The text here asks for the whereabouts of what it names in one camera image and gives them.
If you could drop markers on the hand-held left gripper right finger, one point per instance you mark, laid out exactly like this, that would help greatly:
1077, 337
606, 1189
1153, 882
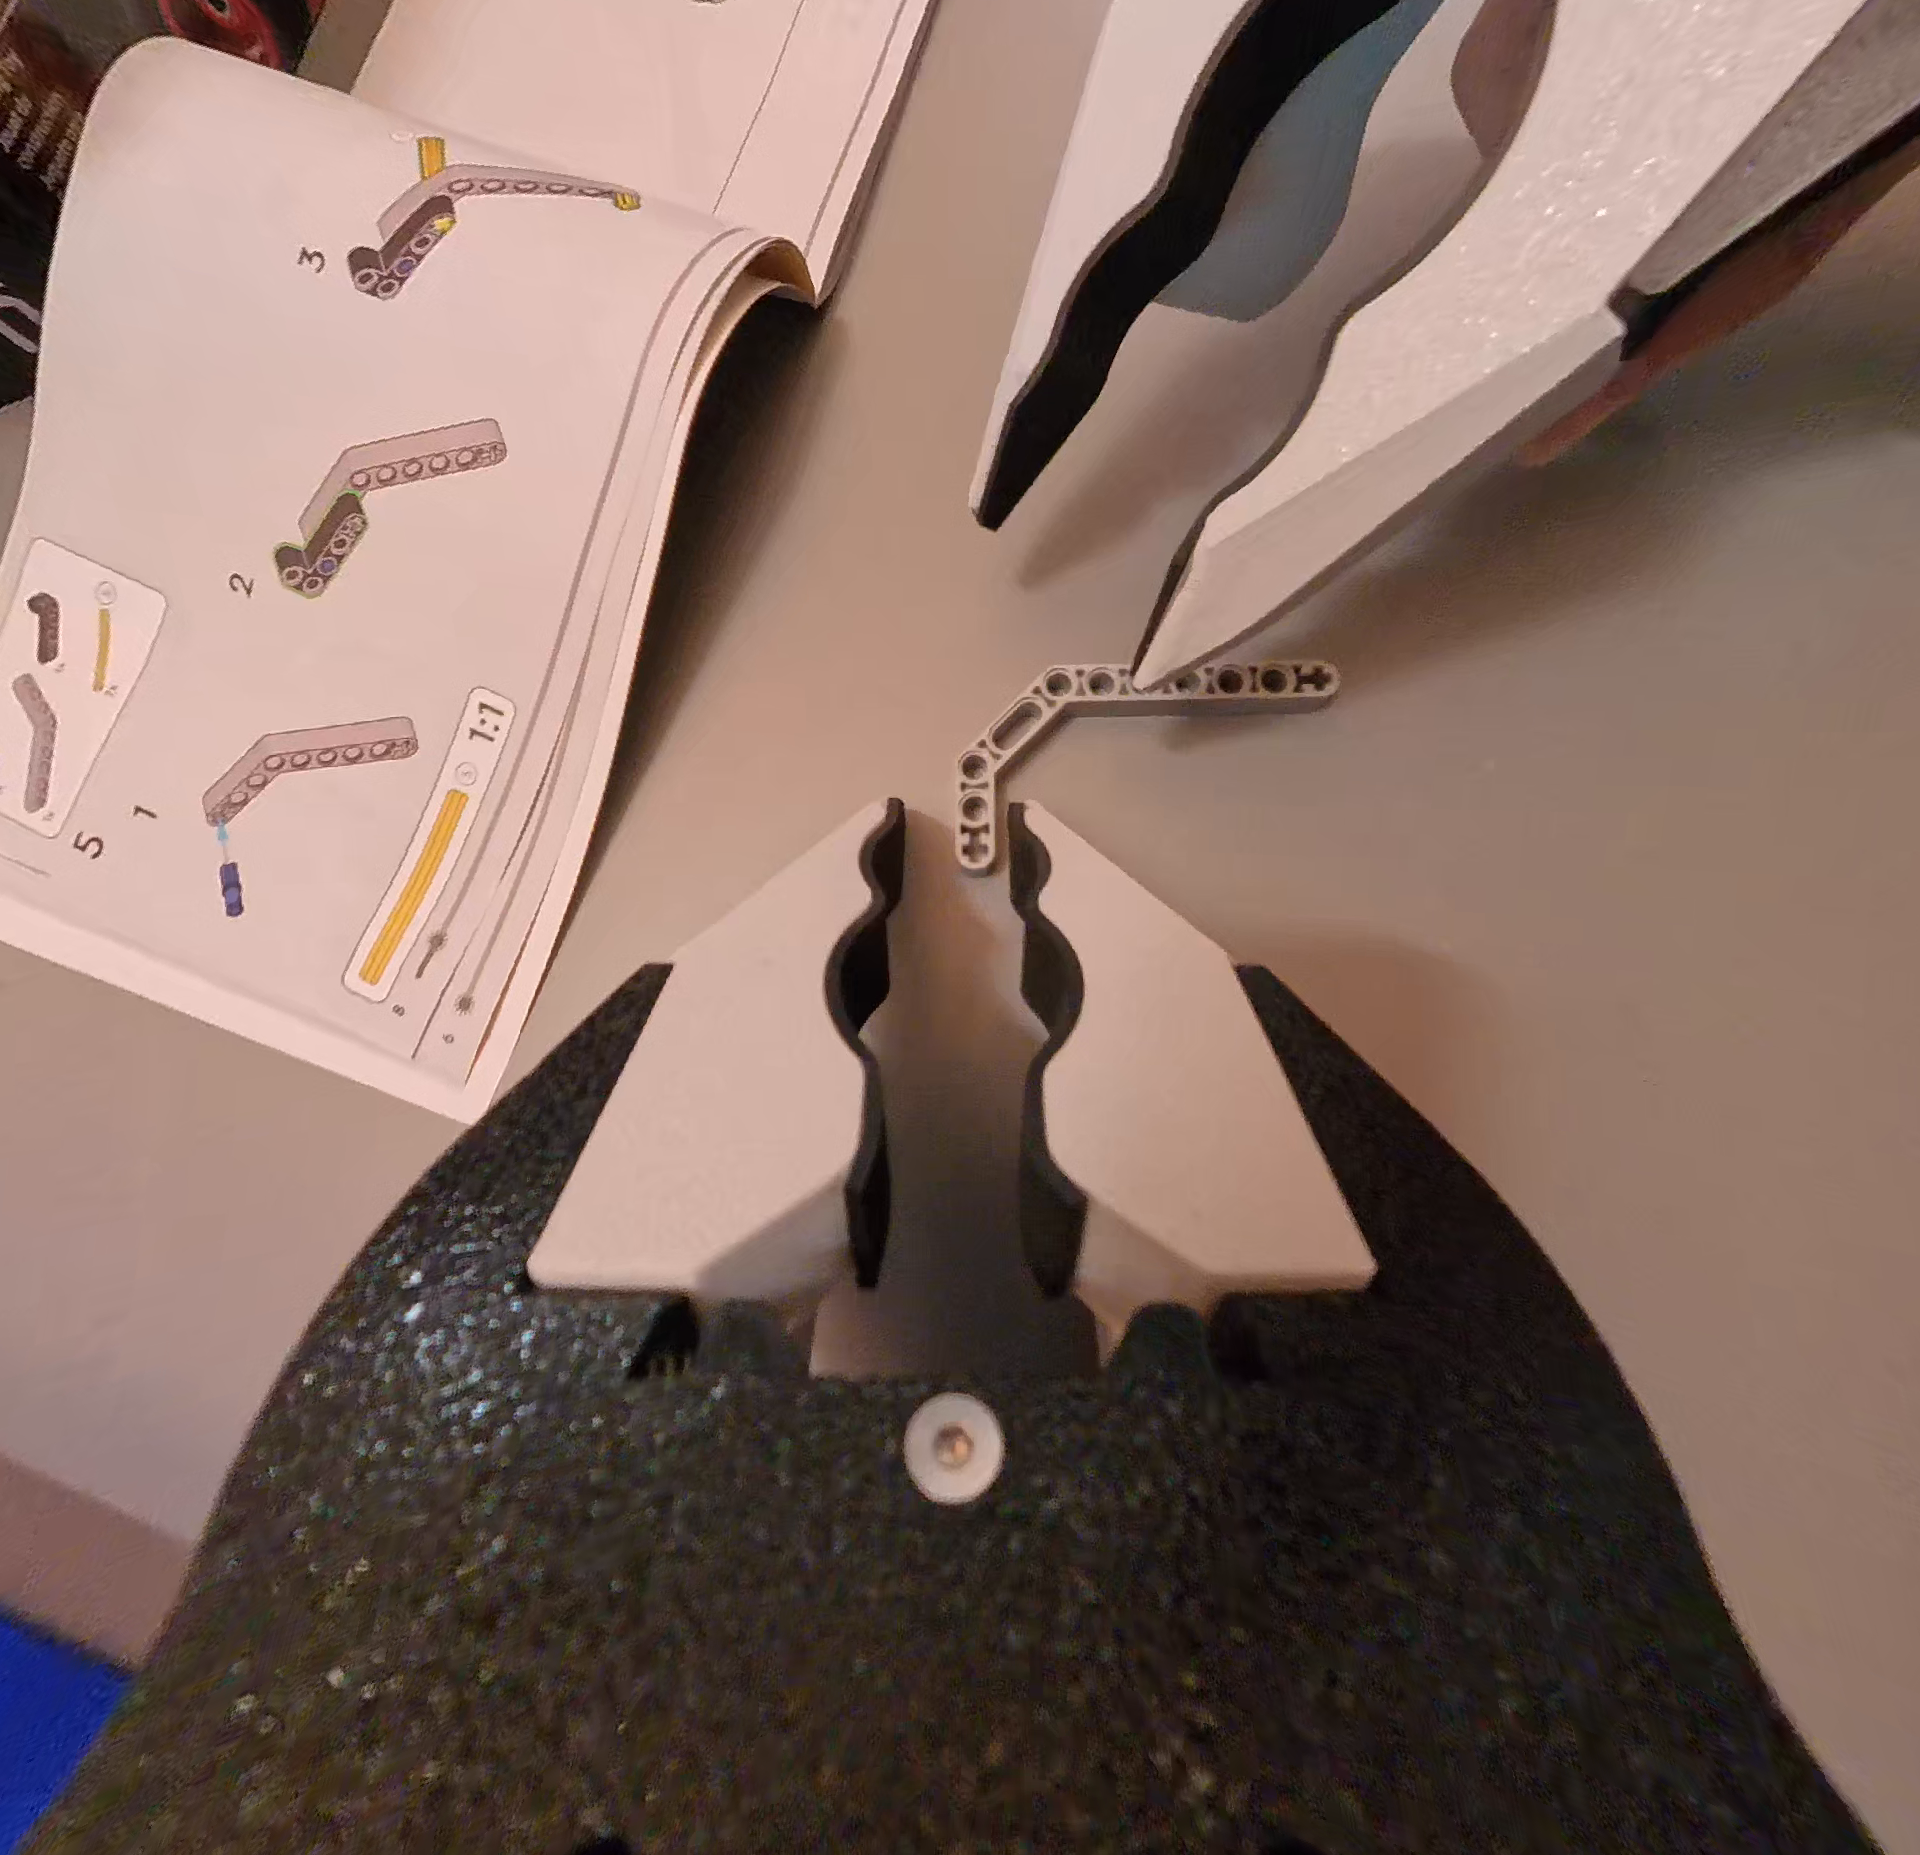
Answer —
1200, 1135

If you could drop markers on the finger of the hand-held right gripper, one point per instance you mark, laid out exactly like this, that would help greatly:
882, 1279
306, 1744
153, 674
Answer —
1094, 234
1502, 309

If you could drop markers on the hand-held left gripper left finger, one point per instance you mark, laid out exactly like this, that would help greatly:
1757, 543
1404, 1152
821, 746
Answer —
705, 1135

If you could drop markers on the grey bent toy beam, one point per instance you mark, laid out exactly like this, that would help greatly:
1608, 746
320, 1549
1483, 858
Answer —
978, 801

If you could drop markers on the building instruction booklet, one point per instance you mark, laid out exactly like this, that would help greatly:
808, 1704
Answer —
227, 385

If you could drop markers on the blue plastic bin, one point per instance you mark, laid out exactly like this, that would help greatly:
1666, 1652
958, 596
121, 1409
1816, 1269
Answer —
46, 1735

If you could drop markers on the person's right hand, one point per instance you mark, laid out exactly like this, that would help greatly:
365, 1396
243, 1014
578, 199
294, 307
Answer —
1652, 401

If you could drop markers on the black toy set box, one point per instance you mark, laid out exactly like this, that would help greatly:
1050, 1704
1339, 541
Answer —
92, 24

